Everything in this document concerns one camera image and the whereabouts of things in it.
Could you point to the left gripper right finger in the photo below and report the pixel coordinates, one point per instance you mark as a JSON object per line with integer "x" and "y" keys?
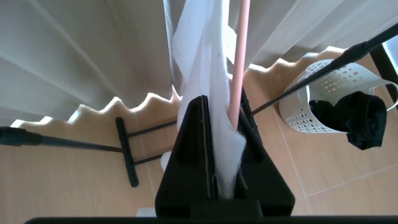
{"x": 267, "y": 180}

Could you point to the white laundry basket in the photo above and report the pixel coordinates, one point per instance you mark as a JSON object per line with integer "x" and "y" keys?
{"x": 342, "y": 81}

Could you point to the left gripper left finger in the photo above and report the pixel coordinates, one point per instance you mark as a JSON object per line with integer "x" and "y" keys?
{"x": 186, "y": 168}

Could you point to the pink clothes hanger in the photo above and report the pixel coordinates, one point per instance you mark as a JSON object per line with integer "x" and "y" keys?
{"x": 239, "y": 62}

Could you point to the beige curtain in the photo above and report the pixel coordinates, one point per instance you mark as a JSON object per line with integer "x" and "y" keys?
{"x": 77, "y": 46}

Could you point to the black garment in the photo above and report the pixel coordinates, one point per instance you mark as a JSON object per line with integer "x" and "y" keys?
{"x": 351, "y": 118}

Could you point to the white printed t-shirt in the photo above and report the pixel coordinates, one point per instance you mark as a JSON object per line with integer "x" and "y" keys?
{"x": 202, "y": 62}

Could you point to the black clothes rack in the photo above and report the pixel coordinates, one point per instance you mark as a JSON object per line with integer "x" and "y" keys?
{"x": 126, "y": 149}

